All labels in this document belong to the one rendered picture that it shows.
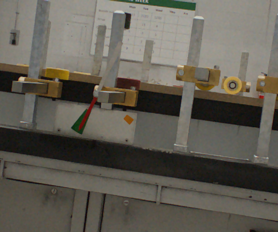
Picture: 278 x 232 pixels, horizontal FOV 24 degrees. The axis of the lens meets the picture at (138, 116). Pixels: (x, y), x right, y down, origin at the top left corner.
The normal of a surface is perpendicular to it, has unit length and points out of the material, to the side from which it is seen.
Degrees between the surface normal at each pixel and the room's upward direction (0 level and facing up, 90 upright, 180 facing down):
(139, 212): 90
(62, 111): 90
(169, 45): 90
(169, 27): 90
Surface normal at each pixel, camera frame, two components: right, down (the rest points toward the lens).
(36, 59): -0.13, 0.04
